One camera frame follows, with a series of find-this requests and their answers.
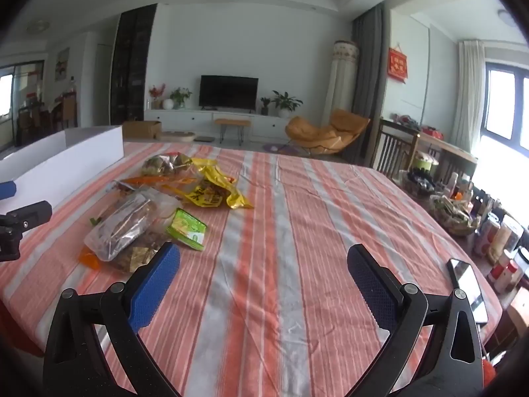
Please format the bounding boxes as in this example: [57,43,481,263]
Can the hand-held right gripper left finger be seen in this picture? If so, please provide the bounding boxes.
[42,242,181,397]

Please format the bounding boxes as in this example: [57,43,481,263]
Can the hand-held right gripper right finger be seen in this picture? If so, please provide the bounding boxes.
[346,244,484,397]

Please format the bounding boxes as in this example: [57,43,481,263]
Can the long white box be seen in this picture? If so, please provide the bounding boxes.
[0,126,125,211]

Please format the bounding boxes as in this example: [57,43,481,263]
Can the green snack packet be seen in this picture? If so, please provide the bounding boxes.
[166,208,208,251]

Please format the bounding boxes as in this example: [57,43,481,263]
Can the clear bread packet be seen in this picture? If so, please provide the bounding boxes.
[84,187,179,262]

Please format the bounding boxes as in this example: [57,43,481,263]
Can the yellow snack packet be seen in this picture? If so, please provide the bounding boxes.
[163,158,254,210]

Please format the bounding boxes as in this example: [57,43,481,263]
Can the long orange snack packet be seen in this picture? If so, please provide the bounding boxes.
[108,176,199,193]

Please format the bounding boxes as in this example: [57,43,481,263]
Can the gold clear chestnut packet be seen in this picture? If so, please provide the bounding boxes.
[142,153,194,177]

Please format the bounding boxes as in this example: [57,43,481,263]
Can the glass sliding door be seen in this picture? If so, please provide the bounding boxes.
[0,60,46,150]

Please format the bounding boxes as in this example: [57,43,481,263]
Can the orange striped tablecloth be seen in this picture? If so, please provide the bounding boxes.
[0,141,503,397]

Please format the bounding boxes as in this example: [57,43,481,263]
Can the black smartphone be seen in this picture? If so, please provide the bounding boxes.
[447,258,489,324]

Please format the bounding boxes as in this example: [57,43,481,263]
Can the wicker basket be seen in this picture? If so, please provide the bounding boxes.
[429,194,476,236]

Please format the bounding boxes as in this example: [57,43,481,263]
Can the black basket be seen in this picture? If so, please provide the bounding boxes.
[401,169,439,196]

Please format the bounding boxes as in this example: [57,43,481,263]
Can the green pot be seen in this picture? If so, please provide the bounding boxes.
[413,152,439,174]

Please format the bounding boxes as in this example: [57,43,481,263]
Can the cardboard box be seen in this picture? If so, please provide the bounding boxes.
[122,121,163,140]

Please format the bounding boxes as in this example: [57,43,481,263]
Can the dark wooden chair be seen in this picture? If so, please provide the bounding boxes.
[370,118,420,178]

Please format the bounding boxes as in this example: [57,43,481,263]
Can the cluster of bottles and jars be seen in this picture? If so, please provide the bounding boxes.
[448,171,529,294]

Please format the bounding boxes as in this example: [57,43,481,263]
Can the wooden side table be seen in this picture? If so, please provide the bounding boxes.
[380,118,478,183]

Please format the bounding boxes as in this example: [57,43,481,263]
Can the orange lounge chair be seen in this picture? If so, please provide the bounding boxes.
[285,109,371,158]

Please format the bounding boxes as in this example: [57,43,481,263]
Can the white television cabinet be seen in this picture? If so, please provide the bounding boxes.
[144,108,304,143]

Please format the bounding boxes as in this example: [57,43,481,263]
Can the black display cabinet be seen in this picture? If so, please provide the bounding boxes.
[109,3,158,125]

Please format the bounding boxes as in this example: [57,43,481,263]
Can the red flowers in vase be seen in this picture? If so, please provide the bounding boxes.
[148,83,167,110]

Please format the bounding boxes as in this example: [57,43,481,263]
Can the small wooden bench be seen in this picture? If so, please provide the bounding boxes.
[214,118,252,146]

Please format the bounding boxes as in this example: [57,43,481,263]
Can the green plant in glass vase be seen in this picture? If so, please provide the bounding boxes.
[170,87,193,110]

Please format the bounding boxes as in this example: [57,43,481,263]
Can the leafy plant in white pot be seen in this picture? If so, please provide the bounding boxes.
[270,90,304,118]

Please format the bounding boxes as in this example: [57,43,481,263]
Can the black television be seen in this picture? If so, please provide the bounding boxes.
[199,75,259,111]

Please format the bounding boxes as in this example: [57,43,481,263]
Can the covered standing air conditioner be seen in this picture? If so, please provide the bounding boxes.
[321,40,359,121]

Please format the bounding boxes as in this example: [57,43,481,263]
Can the grey curtain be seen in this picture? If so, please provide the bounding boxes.
[351,3,391,162]

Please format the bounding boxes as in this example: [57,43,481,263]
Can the white curtain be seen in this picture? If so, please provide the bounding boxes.
[452,40,486,152]

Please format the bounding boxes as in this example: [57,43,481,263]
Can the dark framed window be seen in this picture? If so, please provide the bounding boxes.
[479,62,529,152]

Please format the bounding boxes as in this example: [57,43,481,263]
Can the wall painting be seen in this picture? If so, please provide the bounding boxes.
[55,47,70,81]

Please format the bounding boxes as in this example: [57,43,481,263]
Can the red wall hanging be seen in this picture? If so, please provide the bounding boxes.
[387,43,409,84]

